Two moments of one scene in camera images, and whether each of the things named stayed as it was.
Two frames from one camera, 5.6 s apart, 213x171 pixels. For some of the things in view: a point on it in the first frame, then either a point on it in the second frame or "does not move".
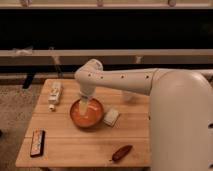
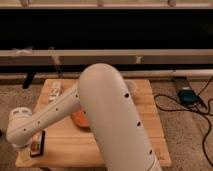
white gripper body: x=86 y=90 → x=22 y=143
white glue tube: x=54 y=95 does not move
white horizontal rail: x=106 y=52 does not move
